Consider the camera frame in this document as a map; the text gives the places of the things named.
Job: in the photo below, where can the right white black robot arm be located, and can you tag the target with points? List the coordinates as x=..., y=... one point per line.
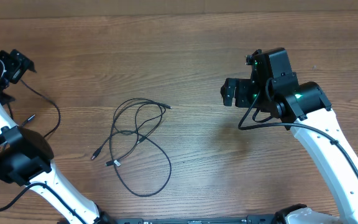
x=303, y=109

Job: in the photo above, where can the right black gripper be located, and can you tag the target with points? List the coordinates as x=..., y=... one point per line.
x=233, y=91

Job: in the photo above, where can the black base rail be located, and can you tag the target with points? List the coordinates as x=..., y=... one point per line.
x=197, y=220

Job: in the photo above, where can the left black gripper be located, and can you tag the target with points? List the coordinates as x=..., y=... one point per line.
x=16, y=65

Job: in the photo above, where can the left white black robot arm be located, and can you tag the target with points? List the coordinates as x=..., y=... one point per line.
x=26, y=157

